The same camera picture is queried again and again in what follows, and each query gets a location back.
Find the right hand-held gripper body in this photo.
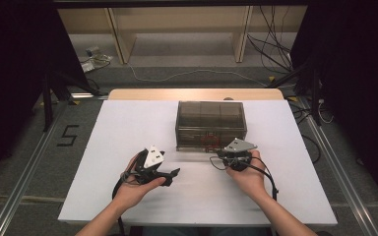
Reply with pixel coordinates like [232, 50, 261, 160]
[221, 137, 258, 173]

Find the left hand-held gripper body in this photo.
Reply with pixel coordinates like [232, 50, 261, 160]
[133, 145, 166, 185]

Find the smoky transparent plastic drawer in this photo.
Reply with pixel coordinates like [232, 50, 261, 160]
[176, 139, 248, 152]

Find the smoky transparent drawer organizer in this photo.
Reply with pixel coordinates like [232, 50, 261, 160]
[175, 100, 248, 152]

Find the person's right hand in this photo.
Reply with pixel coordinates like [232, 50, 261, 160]
[225, 149, 271, 202]

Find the person's left hand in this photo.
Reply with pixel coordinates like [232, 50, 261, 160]
[112, 154, 167, 209]

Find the white board sheet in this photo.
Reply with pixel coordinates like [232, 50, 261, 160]
[57, 98, 339, 228]

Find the short aluminium bar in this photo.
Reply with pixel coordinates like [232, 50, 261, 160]
[69, 92, 110, 100]

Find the black metal stand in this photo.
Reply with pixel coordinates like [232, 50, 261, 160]
[266, 60, 323, 127]
[41, 70, 103, 133]

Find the white power strip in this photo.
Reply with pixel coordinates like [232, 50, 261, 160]
[80, 60, 96, 74]

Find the grey power adapter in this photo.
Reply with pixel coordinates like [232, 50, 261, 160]
[85, 45, 102, 59]

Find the beige wooden shelf unit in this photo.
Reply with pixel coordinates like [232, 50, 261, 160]
[57, 5, 309, 65]

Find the black curtain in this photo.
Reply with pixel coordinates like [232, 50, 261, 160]
[289, 0, 378, 214]
[0, 0, 90, 188]

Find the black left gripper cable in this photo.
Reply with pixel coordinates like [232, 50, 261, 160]
[111, 148, 149, 236]

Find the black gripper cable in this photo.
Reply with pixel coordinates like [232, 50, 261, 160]
[209, 155, 280, 202]
[111, 148, 149, 236]

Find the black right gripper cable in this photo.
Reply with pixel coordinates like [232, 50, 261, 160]
[209, 155, 280, 202]

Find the black floor cable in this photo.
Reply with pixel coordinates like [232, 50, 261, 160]
[288, 101, 322, 165]

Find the white floor cable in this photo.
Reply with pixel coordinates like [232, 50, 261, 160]
[126, 62, 272, 88]

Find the black cable bundle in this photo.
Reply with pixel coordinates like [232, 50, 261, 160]
[246, 5, 294, 75]

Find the aluminium floor rail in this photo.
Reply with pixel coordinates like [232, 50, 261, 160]
[0, 97, 71, 236]
[296, 96, 378, 236]

